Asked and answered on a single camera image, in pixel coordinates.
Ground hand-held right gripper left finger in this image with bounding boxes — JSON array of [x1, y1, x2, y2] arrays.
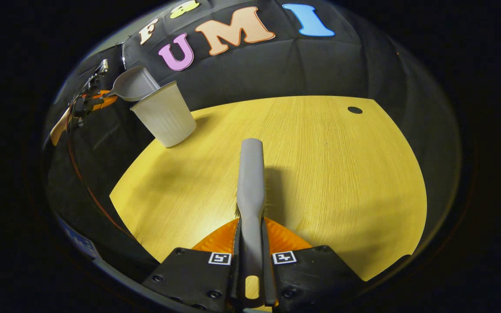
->
[[142, 217, 244, 313]]

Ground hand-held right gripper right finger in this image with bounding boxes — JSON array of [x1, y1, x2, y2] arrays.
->
[[260, 216, 364, 313]]

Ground grey plastic dustpan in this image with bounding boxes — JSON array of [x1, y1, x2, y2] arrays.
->
[[105, 65, 160, 102]]

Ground white ribbed garbage bin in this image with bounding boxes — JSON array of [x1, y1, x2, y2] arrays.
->
[[130, 80, 197, 148]]

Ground small grey broom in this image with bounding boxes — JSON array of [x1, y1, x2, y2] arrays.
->
[[233, 138, 271, 305]]

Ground wooden desktop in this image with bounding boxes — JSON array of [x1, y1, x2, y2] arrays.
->
[[110, 96, 428, 282]]

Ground black backdrop cloth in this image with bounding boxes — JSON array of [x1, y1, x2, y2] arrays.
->
[[44, 0, 464, 270]]

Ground red cable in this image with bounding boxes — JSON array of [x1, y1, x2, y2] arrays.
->
[[66, 126, 136, 240]]

